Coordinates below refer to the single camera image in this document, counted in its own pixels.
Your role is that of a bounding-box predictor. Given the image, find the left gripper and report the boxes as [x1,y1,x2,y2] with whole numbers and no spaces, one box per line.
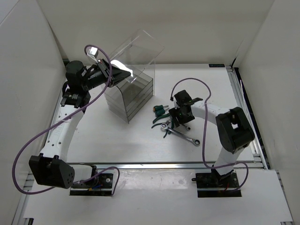
[81,59,130,91]

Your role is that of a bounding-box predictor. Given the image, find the large ratchet wrench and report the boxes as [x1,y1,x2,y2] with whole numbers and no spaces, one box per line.
[171,128,200,146]

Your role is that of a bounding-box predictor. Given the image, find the clear plastic drawer organizer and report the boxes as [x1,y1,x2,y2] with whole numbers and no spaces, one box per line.
[104,30,164,123]

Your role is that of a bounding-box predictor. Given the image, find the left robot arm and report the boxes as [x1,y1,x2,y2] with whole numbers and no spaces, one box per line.
[29,45,133,189]

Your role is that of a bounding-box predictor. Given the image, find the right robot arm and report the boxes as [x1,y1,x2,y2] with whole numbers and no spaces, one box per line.
[169,90,255,188]

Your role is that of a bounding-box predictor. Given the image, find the green stubby screwdriver orange cap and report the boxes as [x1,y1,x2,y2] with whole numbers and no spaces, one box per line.
[153,105,169,112]

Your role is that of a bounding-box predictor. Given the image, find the green handled cutting pliers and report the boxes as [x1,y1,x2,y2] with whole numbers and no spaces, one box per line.
[152,111,170,124]

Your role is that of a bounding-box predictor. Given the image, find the green handled small pliers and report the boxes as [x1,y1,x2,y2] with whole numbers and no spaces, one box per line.
[151,119,174,138]

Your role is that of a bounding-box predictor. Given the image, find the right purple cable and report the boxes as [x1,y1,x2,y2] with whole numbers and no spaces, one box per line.
[170,77,249,193]

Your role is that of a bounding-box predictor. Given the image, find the purple cable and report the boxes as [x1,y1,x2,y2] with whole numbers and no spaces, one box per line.
[170,77,249,193]
[12,44,120,196]

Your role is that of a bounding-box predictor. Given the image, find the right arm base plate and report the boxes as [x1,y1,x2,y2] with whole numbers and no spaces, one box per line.
[191,170,242,198]

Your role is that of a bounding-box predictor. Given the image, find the aluminium right rail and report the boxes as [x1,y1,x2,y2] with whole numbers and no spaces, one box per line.
[225,65,270,169]

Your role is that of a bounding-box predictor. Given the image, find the aluminium rail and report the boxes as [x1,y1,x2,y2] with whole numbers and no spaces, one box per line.
[225,65,270,169]
[93,160,265,170]

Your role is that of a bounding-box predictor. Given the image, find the aluminium front rail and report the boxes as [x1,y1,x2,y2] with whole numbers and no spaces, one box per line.
[93,160,265,170]

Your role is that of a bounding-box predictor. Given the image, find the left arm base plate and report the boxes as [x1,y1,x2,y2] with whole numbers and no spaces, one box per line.
[69,164,120,196]

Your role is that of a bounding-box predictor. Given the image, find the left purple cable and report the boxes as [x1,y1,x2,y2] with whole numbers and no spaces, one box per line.
[12,44,120,196]

